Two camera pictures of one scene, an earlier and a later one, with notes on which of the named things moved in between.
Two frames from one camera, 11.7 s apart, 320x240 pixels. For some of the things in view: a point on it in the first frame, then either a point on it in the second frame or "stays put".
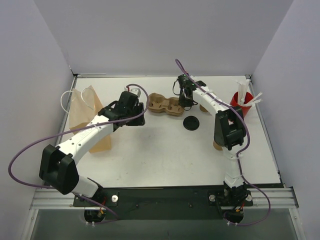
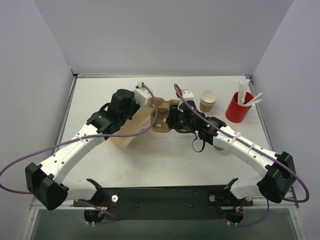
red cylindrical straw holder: (234, 101) stays put
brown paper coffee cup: (217, 146) stays put
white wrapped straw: (240, 85) stays put
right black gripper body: (185, 100) → (173, 118)
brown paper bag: (83, 106) → (141, 119)
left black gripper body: (136, 118) stays put
